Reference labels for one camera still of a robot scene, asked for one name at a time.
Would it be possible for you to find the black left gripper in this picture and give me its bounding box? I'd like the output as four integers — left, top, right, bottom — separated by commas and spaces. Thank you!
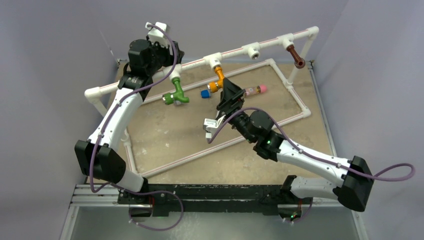
146, 36, 184, 77

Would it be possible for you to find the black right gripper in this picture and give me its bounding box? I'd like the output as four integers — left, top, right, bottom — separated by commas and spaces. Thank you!
215, 78, 255, 144

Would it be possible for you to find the orange water faucet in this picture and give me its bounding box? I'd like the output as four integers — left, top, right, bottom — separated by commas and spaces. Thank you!
207, 65, 225, 93

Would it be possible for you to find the white PVC pipe frame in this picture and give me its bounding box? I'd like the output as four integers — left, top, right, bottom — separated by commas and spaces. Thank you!
84, 26, 319, 172

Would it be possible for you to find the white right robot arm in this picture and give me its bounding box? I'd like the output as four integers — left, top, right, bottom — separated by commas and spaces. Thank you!
216, 78, 374, 212

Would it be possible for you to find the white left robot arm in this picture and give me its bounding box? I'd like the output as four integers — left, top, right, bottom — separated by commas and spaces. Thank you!
74, 39, 185, 205

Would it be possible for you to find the green water faucet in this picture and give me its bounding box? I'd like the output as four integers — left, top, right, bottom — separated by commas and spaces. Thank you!
162, 77, 190, 105

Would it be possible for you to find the brown water faucet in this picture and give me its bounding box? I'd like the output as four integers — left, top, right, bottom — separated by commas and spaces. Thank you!
286, 44, 306, 69

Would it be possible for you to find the pink capped small bottle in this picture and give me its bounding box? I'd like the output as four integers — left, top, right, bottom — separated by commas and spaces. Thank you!
244, 84, 268, 97

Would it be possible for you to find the blue cube block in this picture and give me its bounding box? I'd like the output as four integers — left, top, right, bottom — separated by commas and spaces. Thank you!
200, 89, 212, 99

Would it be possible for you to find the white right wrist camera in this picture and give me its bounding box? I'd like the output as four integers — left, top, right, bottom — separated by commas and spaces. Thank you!
203, 117, 223, 140

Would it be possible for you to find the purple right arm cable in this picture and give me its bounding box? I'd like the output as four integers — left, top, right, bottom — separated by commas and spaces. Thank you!
206, 106, 416, 182

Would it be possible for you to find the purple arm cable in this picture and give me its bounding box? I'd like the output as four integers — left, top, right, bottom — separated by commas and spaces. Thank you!
206, 106, 416, 182
89, 23, 178, 194

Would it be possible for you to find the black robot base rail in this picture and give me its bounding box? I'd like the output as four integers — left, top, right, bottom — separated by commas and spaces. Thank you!
117, 183, 313, 218

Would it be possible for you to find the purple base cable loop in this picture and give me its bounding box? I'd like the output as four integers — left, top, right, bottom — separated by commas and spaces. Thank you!
128, 193, 185, 232

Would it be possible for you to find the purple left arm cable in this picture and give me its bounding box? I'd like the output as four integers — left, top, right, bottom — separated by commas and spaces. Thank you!
89, 23, 178, 194

